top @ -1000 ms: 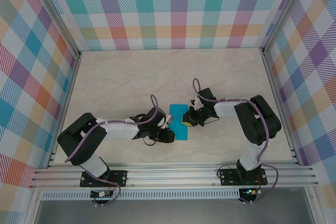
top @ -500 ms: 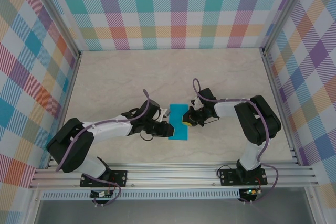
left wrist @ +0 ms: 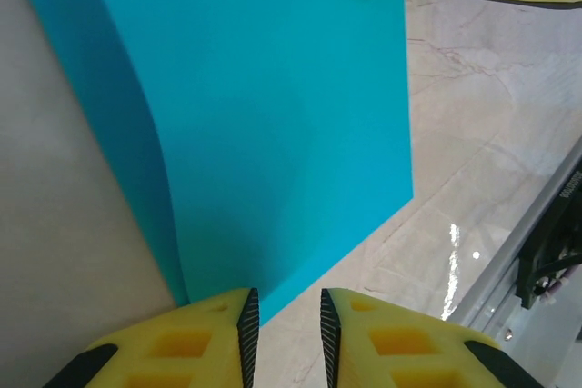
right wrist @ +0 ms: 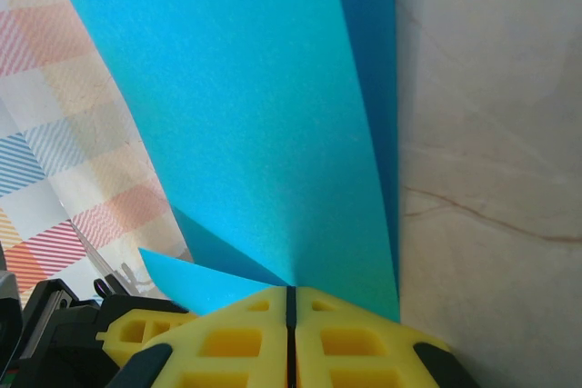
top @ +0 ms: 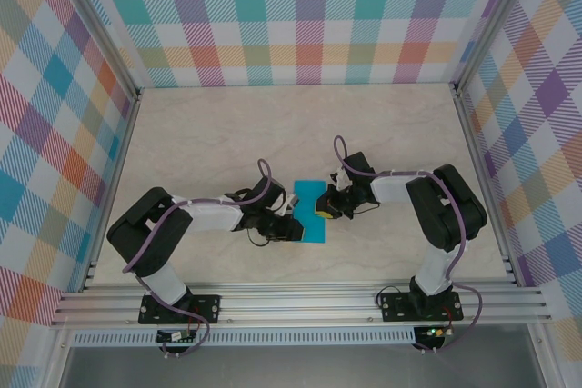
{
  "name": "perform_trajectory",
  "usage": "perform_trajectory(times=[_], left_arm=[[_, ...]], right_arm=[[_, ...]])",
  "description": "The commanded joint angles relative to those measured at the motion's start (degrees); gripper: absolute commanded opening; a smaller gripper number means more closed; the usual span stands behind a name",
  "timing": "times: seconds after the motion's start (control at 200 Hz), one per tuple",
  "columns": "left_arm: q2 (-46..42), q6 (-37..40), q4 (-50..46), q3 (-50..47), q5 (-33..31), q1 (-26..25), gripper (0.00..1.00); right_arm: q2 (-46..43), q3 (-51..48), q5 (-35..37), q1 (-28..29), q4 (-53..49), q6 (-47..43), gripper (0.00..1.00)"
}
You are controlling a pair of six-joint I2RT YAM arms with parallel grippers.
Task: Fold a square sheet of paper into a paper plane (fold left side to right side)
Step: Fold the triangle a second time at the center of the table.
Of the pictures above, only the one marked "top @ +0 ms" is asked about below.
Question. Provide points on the aluminium mounting rail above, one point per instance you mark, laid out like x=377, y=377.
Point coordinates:
x=295, y=304

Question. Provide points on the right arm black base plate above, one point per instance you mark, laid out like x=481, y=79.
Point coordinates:
x=395, y=308

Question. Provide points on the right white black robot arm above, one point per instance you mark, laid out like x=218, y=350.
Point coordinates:
x=448, y=220

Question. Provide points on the aluminium frame leg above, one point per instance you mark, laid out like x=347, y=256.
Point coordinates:
x=545, y=361
x=57, y=361

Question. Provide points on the aluminium side rail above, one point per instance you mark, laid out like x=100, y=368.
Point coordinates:
x=114, y=179
x=470, y=133

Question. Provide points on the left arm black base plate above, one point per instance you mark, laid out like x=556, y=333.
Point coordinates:
x=209, y=308

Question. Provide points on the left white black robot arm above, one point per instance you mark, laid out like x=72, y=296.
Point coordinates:
x=150, y=233

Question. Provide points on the aluminium frame post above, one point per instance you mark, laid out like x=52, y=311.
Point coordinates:
x=495, y=20
x=96, y=20

